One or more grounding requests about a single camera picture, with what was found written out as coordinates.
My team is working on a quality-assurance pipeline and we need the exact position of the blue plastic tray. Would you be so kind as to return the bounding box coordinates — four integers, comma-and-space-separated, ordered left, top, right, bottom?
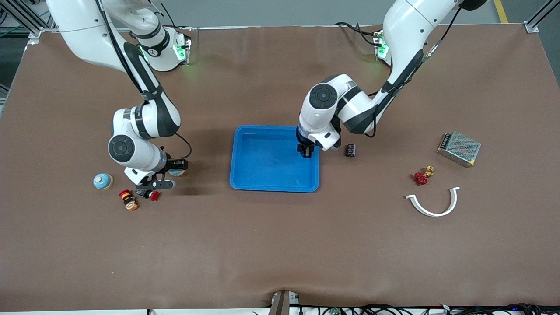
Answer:
229, 125, 320, 193

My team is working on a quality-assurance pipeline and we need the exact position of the red orange emergency stop button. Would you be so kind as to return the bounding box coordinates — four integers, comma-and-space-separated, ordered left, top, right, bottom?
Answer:
119, 189, 140, 212

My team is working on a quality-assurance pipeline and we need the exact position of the brown table mat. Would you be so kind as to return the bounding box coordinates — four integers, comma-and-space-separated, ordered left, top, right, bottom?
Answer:
0, 24, 560, 312

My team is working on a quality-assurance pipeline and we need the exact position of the white curved plastic clamp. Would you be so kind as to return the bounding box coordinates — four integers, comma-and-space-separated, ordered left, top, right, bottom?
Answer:
405, 186, 461, 217

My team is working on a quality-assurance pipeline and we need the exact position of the metal mesh power supply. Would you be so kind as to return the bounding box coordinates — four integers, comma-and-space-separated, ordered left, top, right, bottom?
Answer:
437, 132, 482, 168

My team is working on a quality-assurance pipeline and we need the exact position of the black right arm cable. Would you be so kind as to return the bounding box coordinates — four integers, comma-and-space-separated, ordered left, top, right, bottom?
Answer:
175, 133, 193, 160

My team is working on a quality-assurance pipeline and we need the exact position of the red handle brass valve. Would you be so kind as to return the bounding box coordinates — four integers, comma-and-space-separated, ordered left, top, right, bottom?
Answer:
414, 166, 435, 186

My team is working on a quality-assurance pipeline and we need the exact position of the black arm base cable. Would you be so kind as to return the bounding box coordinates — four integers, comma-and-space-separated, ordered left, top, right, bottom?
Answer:
336, 22, 382, 46

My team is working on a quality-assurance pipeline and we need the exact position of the metal table edge bracket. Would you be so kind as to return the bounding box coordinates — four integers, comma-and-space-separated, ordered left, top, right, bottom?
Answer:
268, 290, 301, 315

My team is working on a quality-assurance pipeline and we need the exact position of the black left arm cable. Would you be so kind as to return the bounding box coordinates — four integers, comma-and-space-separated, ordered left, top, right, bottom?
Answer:
365, 7, 464, 139

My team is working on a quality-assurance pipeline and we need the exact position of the black cable bundle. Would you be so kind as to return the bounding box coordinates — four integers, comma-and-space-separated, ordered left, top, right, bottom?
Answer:
302, 303, 560, 315

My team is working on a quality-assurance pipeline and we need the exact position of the aluminium frame profile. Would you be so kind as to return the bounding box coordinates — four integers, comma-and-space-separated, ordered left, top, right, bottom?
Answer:
523, 0, 560, 33
0, 0, 57, 46

